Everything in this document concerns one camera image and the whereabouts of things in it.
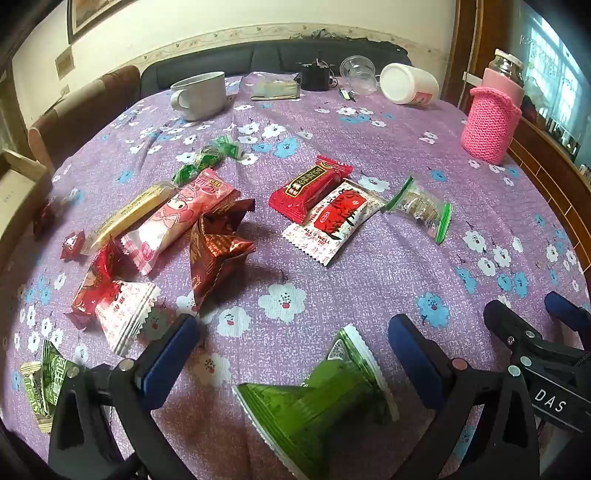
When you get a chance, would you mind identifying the white ceramic mug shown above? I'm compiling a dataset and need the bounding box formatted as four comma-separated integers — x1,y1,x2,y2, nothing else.
170,71,228,122

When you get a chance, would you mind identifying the beige green snack packet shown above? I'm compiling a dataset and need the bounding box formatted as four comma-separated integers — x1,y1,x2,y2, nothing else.
20,361,57,435

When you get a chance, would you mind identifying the bottle in pink knitted sleeve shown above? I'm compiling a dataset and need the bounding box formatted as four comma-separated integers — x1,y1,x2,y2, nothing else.
461,48,526,165

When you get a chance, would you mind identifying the white plastic jar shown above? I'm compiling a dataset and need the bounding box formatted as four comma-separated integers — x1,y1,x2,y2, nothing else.
379,63,440,107

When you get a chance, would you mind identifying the wooden door frame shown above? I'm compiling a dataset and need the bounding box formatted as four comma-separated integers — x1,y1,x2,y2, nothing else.
438,0,491,108

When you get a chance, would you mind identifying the long yellow snack packet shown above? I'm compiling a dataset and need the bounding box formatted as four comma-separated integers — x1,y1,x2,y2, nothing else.
87,181,177,253

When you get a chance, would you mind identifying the red packet with black label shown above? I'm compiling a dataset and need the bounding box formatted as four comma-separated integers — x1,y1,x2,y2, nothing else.
269,154,354,225

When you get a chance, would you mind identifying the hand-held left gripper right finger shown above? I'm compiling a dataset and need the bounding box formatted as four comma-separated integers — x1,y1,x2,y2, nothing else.
388,314,541,480

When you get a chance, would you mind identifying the green twisted candy packet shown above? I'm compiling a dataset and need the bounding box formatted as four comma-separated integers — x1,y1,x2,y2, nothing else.
172,136,242,186

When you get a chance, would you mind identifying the purple floral tablecloth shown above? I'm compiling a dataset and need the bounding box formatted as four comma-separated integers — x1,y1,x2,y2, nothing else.
0,71,591,480

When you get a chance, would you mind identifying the small black device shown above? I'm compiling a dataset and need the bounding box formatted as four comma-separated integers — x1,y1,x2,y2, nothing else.
300,58,334,92

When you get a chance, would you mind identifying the framed wall picture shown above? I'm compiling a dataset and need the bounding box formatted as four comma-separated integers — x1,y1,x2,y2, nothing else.
66,0,139,45

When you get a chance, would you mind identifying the white packet with red print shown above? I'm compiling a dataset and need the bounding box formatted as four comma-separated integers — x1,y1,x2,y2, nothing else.
281,179,389,268

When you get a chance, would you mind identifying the small red wrapped candy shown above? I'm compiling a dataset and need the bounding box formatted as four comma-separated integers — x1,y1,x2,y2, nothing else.
32,198,59,237
60,230,87,262

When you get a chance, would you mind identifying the cardboard box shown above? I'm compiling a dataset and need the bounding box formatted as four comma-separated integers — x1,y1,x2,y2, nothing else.
0,148,54,271

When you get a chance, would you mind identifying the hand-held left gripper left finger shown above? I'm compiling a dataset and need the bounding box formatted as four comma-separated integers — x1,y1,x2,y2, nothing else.
48,314,201,480

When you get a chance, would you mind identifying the clear plastic cup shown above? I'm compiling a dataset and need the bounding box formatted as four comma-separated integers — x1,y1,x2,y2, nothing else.
340,55,380,96

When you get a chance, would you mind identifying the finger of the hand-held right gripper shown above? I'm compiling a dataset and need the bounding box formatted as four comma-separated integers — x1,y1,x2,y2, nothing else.
483,299,583,370
544,291,591,343

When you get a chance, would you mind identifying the large green snack packet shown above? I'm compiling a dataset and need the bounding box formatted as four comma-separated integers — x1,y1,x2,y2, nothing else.
232,323,400,480

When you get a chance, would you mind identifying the brown armchair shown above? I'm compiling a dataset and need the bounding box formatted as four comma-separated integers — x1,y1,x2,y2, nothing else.
28,65,142,172

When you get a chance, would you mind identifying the dark grey sofa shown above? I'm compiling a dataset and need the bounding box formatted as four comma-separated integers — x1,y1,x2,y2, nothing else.
140,39,413,94

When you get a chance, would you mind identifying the red cartoon snack packet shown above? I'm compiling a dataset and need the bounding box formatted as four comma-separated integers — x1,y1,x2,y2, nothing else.
65,239,124,329

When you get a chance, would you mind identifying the dark brown foil snack packet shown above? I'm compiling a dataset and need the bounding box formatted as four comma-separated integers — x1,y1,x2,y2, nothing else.
189,198,257,311

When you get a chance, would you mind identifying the flat grey-green pouch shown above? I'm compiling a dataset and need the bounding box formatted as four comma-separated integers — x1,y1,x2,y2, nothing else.
250,79,301,102

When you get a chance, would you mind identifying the wooden cabinet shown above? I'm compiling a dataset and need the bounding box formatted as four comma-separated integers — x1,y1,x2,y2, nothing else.
507,111,591,264

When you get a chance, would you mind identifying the pink cartoon snack packet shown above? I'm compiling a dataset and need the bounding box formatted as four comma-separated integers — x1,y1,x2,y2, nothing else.
120,168,241,276

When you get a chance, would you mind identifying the clear packet with green edges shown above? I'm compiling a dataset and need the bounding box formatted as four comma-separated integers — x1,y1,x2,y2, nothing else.
385,177,454,244

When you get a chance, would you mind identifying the white red zigzag-edge packet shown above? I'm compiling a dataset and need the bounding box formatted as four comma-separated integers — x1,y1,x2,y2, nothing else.
94,279,161,357

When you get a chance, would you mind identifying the small dark green snack packet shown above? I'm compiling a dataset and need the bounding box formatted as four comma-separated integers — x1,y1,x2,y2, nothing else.
41,339,83,408

